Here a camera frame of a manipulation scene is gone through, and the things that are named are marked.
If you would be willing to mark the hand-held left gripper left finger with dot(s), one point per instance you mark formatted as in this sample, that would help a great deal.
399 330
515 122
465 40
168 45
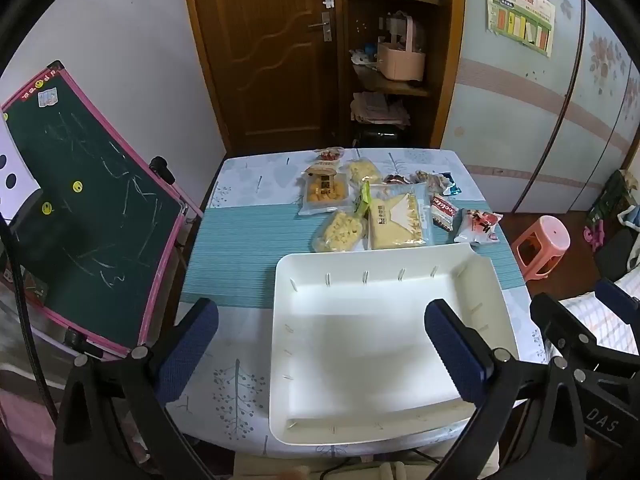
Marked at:
190 350

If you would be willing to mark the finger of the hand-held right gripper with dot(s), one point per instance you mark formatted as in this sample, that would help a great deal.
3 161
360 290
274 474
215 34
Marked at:
620 300
555 325

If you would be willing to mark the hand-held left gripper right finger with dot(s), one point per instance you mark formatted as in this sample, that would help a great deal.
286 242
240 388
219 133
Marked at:
455 355

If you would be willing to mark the white plastic tray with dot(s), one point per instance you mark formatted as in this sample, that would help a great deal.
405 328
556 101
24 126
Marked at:
360 350

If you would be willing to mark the white pillow snack packet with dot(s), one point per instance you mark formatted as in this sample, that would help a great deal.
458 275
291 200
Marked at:
477 225

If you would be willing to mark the large yellow wafer packet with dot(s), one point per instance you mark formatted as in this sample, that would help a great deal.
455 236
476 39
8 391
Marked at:
395 225

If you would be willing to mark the red label white packet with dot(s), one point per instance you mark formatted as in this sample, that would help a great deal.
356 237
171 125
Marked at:
444 210

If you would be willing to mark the blue snack packet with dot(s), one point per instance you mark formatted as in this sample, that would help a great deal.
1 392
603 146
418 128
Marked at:
450 187

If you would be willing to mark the pale puffed snack packet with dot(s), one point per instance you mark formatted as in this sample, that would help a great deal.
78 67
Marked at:
362 170
340 232

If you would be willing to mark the green snack packet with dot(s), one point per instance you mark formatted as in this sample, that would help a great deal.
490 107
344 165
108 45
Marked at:
362 202

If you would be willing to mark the red brown snack packet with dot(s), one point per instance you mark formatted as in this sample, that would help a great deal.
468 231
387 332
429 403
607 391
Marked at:
396 178

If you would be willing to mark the orange ball snack packet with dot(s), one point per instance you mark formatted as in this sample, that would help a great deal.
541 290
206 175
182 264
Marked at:
325 192

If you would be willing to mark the tan long snack packet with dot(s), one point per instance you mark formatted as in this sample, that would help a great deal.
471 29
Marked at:
327 155

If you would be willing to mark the dark cloth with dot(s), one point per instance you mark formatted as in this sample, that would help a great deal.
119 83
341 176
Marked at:
617 257

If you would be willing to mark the pink toy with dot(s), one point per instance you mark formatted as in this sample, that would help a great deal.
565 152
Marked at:
595 237

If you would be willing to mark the pink plastic stool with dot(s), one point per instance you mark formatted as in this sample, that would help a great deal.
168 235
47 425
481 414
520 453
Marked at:
547 235

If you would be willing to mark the green bag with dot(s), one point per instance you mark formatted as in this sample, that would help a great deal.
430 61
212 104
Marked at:
607 200

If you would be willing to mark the teal leaf print tablecloth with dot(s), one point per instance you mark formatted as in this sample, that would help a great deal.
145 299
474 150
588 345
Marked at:
240 255

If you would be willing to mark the pink framed green chalkboard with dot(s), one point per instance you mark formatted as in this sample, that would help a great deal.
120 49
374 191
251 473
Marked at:
90 220

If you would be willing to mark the flower print sliding wardrobe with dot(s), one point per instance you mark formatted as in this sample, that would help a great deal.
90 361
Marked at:
500 110

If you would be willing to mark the black suitcase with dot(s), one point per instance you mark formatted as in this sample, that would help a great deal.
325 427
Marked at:
380 136

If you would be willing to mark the white paper with black dots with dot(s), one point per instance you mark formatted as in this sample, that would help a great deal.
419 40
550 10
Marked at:
22 175

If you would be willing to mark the wooden corner shelf unit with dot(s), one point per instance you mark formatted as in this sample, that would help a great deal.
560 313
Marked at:
445 60

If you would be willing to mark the brown wooden door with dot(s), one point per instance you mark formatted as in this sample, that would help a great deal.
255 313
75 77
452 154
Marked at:
260 60

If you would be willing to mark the small blue white toys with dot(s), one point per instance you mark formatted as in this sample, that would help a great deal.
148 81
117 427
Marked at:
362 56

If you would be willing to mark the wall poster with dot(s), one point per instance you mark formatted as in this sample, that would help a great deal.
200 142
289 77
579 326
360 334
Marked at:
520 15

